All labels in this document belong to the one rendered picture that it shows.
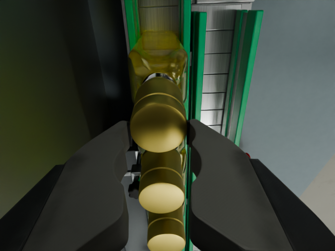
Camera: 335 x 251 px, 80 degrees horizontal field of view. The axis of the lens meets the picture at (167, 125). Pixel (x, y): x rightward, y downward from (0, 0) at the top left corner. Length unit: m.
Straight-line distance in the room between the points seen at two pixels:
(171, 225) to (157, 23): 0.31
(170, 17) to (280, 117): 0.44
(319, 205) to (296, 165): 1.78
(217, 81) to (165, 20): 0.15
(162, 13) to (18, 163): 0.30
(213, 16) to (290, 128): 0.45
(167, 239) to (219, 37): 0.32
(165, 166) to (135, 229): 0.57
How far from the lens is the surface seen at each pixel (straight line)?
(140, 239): 0.75
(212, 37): 0.39
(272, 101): 0.64
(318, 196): 2.48
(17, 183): 0.21
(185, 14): 0.30
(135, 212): 0.64
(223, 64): 0.41
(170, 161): 0.16
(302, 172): 0.87
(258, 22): 0.32
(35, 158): 0.23
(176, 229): 0.19
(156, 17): 0.38
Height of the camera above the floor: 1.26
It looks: 60 degrees down
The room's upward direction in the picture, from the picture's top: 176 degrees clockwise
